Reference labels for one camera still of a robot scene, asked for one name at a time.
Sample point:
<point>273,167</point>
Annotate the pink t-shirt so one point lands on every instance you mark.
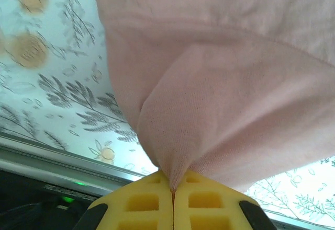
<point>222,83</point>

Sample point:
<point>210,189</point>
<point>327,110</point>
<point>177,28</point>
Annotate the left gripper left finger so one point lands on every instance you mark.
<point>141,209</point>

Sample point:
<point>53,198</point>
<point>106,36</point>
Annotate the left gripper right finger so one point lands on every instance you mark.
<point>209,209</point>

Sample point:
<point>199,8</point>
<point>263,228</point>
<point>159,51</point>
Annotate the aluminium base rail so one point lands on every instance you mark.
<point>52,156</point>

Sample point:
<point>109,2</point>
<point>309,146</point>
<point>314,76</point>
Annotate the floral tablecloth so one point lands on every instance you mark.
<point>52,96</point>

